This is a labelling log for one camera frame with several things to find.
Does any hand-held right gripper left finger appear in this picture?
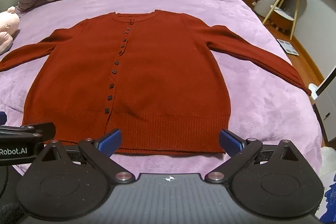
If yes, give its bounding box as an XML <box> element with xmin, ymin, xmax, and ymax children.
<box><xmin>34</xmin><ymin>128</ymin><xmax>135</xmax><ymax>185</ymax></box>

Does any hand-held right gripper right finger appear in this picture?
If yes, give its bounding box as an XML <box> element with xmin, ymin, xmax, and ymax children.
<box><xmin>204</xmin><ymin>129</ymin><xmax>303</xmax><ymax>184</ymax></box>

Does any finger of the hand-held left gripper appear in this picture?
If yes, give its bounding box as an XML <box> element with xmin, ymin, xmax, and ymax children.
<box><xmin>0</xmin><ymin>123</ymin><xmax>56</xmax><ymax>143</ymax></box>

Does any red knit cardigan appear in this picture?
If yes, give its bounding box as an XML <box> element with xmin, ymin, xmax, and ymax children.
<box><xmin>0</xmin><ymin>10</ymin><xmax>312</xmax><ymax>155</ymax></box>

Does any white fluffy cloth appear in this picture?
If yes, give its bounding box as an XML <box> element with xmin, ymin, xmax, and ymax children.
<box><xmin>320</xmin><ymin>146</ymin><xmax>336</xmax><ymax>178</ymax></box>

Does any white and grey appliance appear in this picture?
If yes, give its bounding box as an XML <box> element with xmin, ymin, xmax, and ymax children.
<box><xmin>308</xmin><ymin>71</ymin><xmax>336</xmax><ymax>146</ymax></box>

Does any pink plush toy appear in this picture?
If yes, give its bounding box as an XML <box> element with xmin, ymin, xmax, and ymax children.
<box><xmin>0</xmin><ymin>6</ymin><xmax>20</xmax><ymax>55</ymax></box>

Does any bathroom scale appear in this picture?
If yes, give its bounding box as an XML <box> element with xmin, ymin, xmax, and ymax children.
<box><xmin>276</xmin><ymin>39</ymin><xmax>300</xmax><ymax>57</ymax></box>

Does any blue printed bag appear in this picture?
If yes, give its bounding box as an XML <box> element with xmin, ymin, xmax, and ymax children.
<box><xmin>318</xmin><ymin>181</ymin><xmax>336</xmax><ymax>224</ymax></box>

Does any brown animal-shaped stool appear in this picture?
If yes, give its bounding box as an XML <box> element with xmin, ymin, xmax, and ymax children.
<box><xmin>270</xmin><ymin>10</ymin><xmax>295</xmax><ymax>31</ymax></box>

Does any white round stool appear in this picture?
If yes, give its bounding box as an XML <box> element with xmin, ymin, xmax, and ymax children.
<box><xmin>255</xmin><ymin>0</ymin><xmax>279</xmax><ymax>18</ymax></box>

